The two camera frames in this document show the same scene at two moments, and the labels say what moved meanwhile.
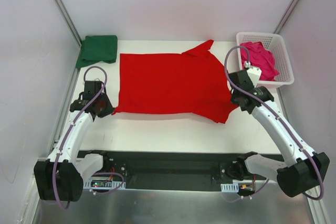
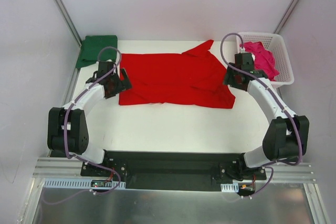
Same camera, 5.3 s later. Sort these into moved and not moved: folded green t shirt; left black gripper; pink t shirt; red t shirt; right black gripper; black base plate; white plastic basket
Moved: left black gripper; right black gripper; red t shirt
Not moved: pink t shirt; black base plate; folded green t shirt; white plastic basket
